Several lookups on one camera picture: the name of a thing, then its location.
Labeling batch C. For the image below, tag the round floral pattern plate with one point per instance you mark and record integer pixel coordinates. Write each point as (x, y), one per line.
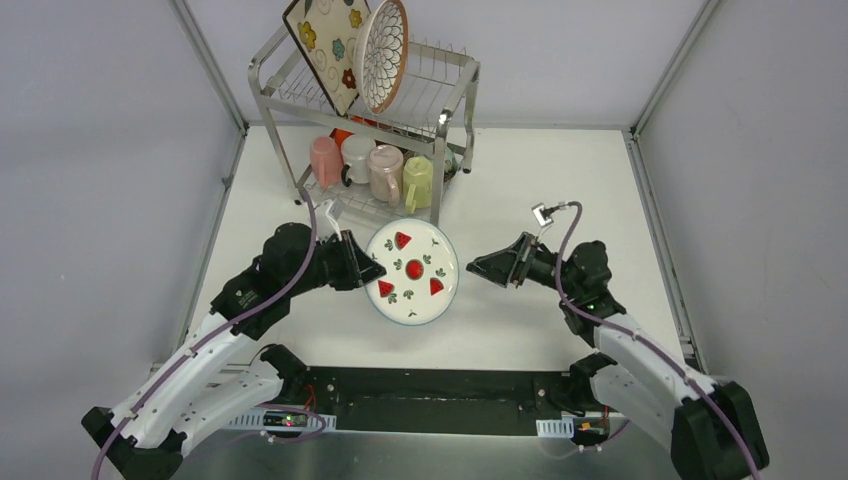
(380, 55)

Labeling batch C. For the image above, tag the small clear glass cup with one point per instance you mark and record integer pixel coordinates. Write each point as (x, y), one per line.
(355, 151)

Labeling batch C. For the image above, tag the translucent pink glass mug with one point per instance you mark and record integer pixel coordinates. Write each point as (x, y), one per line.
(385, 167)

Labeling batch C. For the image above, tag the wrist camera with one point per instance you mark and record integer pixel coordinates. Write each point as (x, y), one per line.
(543, 213)
(327, 215)

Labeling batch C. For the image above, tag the pink ceramic mug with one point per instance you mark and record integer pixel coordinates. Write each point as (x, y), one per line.
(326, 161)

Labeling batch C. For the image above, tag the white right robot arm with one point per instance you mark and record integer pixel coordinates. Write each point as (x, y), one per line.
(710, 429)

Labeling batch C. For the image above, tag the watermelon pattern round plate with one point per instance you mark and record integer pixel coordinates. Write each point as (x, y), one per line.
(422, 272)

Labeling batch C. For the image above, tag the pale yellow ceramic mug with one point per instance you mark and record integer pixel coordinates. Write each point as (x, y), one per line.
(417, 183)

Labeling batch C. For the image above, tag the square flower pattern plate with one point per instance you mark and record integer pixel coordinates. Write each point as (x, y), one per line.
(325, 32)

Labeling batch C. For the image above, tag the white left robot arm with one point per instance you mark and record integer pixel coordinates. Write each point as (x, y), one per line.
(148, 435)

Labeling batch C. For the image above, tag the mint green ceramic bowl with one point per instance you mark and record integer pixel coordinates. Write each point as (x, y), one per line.
(450, 165)

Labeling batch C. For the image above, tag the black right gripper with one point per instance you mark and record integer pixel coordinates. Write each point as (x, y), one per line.
(511, 264)

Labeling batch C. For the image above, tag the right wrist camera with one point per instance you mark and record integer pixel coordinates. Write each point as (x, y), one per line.
(543, 213)

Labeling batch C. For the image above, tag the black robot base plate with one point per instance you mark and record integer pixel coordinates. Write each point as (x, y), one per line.
(421, 401)

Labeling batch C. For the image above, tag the stainless steel dish rack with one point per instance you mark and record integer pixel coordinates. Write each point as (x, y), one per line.
(433, 113)

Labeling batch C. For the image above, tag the orange plastic bowl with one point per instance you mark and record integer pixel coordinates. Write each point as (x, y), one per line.
(339, 136)

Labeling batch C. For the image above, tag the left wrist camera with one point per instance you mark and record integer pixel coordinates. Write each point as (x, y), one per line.
(327, 215)

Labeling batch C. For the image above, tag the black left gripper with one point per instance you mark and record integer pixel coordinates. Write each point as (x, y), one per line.
(333, 261)

